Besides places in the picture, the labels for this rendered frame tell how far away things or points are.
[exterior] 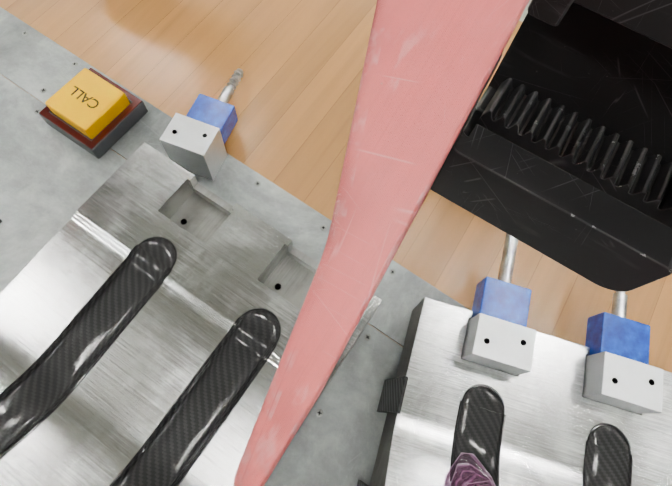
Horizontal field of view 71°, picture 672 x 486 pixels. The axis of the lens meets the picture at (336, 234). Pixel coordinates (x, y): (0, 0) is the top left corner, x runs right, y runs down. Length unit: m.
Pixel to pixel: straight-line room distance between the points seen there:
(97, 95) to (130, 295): 0.25
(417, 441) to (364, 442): 0.07
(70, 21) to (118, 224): 0.36
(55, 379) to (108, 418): 0.06
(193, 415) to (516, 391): 0.27
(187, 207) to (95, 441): 0.21
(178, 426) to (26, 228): 0.29
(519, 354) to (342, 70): 0.39
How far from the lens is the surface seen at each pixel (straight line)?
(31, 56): 0.72
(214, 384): 0.40
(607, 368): 0.47
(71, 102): 0.60
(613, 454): 0.50
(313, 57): 0.64
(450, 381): 0.44
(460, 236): 0.54
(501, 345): 0.43
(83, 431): 0.42
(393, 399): 0.44
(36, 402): 0.44
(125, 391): 0.42
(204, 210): 0.46
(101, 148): 0.59
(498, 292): 0.45
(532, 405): 0.46
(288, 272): 0.43
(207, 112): 0.55
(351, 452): 0.48
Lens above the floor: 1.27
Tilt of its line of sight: 68 degrees down
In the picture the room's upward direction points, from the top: 9 degrees clockwise
